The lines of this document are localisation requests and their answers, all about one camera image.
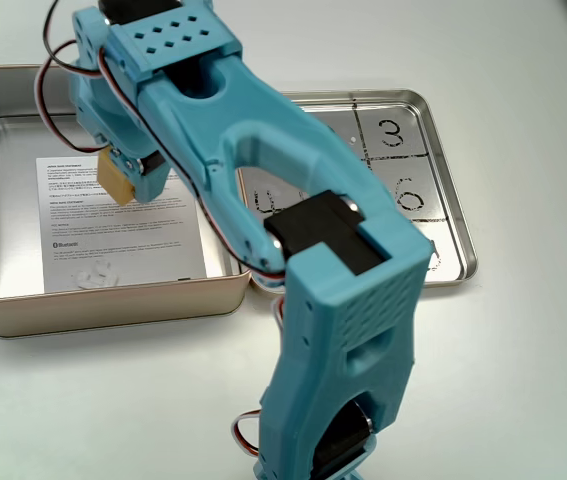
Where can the white printed paper leaflet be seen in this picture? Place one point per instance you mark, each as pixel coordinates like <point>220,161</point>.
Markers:
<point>113,240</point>

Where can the small white plastic piece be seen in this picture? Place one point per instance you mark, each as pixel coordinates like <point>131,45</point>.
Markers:
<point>97,277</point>

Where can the metal tin lid with numbers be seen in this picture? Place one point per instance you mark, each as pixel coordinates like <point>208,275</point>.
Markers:
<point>413,150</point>

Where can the square metal tin box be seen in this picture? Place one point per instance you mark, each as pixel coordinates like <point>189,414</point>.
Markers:
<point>8,210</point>

